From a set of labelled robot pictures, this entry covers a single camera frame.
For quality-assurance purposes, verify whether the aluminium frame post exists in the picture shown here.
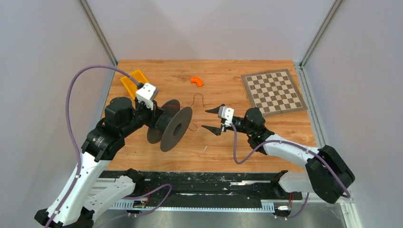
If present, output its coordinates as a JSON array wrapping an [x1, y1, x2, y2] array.
[[299, 0, 344, 69], [78, 0, 118, 67]]

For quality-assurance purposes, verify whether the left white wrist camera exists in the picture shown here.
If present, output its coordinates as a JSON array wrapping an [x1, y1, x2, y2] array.
[[136, 83, 159, 110]]

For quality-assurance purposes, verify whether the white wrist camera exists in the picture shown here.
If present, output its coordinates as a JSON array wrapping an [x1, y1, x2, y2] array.
[[218, 105, 234, 126], [136, 83, 159, 110]]

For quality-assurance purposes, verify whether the thin red wire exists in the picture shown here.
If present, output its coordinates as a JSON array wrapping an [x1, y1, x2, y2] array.
[[170, 93, 205, 132]]

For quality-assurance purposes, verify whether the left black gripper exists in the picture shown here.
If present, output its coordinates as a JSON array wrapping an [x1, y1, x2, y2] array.
[[121, 97, 165, 137]]

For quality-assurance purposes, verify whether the right aluminium frame post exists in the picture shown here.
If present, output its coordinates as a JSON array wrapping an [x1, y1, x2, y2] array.
[[299, 0, 344, 69]]

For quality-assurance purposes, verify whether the black cable spool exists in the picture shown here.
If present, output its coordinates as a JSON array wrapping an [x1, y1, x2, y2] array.
[[147, 99, 192, 152]]

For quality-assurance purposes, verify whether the left aluminium frame post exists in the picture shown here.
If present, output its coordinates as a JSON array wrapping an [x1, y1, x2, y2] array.
[[78, 0, 118, 67]]

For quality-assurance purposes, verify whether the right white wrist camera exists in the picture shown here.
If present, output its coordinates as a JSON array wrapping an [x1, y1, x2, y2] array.
[[218, 105, 234, 126]]

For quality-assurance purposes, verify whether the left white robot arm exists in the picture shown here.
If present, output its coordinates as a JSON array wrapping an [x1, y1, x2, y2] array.
[[34, 97, 158, 228]]

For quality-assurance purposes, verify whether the wooden chessboard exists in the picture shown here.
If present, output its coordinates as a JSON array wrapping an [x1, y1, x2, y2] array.
[[241, 69, 307, 117]]

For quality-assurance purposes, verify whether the yellow plastic bin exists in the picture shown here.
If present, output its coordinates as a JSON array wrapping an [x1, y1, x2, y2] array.
[[120, 69, 150, 100]]

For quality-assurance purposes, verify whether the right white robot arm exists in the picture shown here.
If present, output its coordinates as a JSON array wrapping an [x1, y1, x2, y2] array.
[[204, 104, 355, 204]]

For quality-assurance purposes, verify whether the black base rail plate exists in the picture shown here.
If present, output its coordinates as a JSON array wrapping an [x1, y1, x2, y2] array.
[[107, 170, 303, 210]]

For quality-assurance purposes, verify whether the orange curved plastic piece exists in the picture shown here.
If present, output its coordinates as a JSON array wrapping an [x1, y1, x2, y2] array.
[[190, 76, 204, 87]]

